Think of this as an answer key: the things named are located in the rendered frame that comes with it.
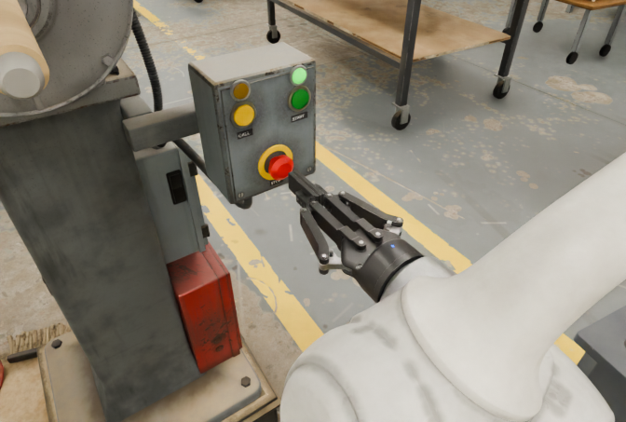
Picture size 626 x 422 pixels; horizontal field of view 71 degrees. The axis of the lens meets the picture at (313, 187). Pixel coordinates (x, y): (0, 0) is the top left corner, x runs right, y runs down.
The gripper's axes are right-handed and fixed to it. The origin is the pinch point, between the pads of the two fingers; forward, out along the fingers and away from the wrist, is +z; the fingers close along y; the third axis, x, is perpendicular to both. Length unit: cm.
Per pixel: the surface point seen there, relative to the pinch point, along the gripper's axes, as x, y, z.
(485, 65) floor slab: -97, 279, 166
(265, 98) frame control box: 11.0, -1.0, 8.6
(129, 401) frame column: -63, -33, 24
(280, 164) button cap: 1.3, -0.5, 6.0
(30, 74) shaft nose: 27.9, -26.5, -13.2
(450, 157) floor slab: -97, 152, 88
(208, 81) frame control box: 14.3, -7.9, 10.9
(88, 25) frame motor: 23.6, -20.0, 10.2
